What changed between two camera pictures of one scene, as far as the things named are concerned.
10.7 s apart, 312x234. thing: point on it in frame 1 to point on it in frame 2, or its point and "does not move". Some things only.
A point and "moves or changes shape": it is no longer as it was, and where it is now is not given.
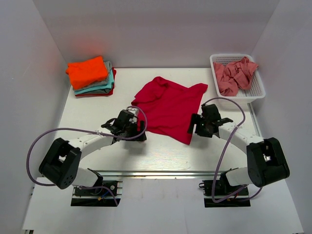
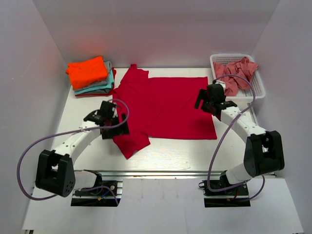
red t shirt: (168, 108) moves or changes shape
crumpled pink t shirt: (232, 75) does not move
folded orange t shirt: (87, 72) does not move
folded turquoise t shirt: (109, 85) does not move
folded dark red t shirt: (114, 73) does not move
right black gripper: (196, 119) to (203, 94)
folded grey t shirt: (109, 67) does not move
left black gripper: (142, 127) to (122, 130)
